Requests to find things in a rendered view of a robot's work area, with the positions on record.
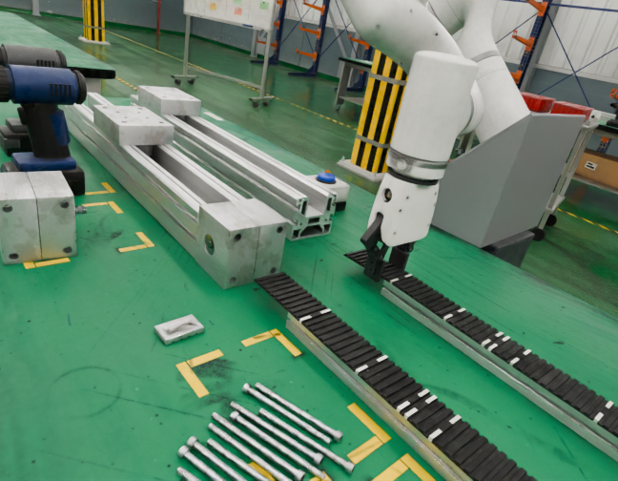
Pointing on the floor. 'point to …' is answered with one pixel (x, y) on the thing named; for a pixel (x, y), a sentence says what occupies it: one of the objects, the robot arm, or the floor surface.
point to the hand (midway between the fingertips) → (385, 264)
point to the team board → (237, 11)
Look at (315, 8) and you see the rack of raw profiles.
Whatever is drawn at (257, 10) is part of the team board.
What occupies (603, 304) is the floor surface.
